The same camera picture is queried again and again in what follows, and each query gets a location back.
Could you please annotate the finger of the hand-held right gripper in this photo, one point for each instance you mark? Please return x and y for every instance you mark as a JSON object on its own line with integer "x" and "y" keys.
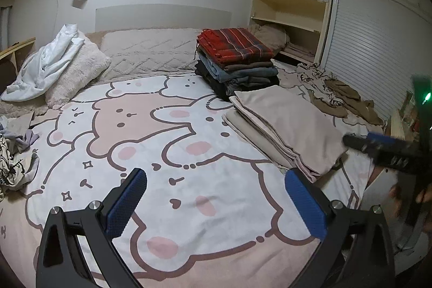
{"x": 395, "y": 154}

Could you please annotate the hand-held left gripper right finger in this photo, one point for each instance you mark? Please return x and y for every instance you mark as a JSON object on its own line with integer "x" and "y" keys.
{"x": 305, "y": 203}

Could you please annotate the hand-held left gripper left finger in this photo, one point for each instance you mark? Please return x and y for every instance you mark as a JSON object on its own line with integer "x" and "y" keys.
{"x": 126, "y": 203}

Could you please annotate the mauve garment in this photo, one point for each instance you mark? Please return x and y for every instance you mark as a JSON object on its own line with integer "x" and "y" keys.
{"x": 290, "y": 119}

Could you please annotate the brown patterned clothes pile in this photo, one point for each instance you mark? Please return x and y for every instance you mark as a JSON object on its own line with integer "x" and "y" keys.
{"x": 351, "y": 99}

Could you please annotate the stack of folded dark clothes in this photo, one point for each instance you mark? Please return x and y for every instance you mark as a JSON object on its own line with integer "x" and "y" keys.
{"x": 209, "y": 78}

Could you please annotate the pile of dark clothes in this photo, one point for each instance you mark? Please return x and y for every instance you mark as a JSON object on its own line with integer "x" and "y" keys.
{"x": 216, "y": 67}

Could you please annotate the person's right hand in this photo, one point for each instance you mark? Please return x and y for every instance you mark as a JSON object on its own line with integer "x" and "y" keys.
{"x": 397, "y": 200}

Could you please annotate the wooden bedside stand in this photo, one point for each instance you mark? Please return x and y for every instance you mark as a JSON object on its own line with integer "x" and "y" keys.
{"x": 401, "y": 124}

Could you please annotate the bear printed blanket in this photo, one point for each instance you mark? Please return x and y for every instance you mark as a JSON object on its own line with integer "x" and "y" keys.
{"x": 168, "y": 190}

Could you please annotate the white louvered door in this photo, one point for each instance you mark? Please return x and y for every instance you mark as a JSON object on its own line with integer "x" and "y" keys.
{"x": 371, "y": 45}

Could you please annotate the folded beige knit cloth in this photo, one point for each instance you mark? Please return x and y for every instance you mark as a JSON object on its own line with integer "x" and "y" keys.
{"x": 249, "y": 136}

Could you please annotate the patterned beige cloth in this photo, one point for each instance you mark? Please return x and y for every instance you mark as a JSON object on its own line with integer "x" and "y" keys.
{"x": 314, "y": 78}

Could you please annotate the cream printed garment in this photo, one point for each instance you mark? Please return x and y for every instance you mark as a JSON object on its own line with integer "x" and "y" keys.
{"x": 17, "y": 166}

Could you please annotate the lilac garment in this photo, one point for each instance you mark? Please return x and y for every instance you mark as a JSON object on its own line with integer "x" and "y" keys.
{"x": 28, "y": 139}

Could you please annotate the dark grey garment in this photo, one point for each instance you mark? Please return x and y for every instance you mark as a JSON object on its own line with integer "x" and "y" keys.
{"x": 256, "y": 82}

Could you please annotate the grey cloth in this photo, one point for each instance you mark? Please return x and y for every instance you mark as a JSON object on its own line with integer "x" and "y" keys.
{"x": 18, "y": 122}

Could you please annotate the fluffy beige pillow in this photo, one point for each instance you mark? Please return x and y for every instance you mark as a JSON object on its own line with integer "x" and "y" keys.
{"x": 77, "y": 75}

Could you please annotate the folded beige sheets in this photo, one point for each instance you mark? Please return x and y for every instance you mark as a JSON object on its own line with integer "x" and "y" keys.
{"x": 300, "y": 50}

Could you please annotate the fluffy grey blanket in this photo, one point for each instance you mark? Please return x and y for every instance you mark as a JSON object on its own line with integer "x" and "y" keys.
{"x": 20, "y": 107}

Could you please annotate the quilted beige pillow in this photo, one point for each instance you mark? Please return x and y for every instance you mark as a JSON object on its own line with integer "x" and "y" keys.
{"x": 148, "y": 48}

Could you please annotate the white garment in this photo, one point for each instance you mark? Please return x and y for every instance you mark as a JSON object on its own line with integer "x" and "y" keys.
{"x": 47, "y": 62}

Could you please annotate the fluffy beige blanket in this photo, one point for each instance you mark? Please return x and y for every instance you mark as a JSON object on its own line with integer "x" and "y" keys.
{"x": 266, "y": 36}

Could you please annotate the red plaid blanket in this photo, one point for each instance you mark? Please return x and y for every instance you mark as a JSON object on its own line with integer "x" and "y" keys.
{"x": 233, "y": 43}

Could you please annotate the white headboard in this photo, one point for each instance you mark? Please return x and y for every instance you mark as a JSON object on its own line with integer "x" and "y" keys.
{"x": 162, "y": 16}

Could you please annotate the wooden bedside shelf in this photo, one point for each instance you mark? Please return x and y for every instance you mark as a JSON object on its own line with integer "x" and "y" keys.
{"x": 17, "y": 46}

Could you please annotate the pale blue curtain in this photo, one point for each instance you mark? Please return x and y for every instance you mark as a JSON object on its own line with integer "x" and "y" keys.
{"x": 4, "y": 24}

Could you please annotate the cream wall shelf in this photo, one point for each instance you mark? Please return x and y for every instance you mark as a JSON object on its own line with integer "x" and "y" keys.
{"x": 290, "y": 11}

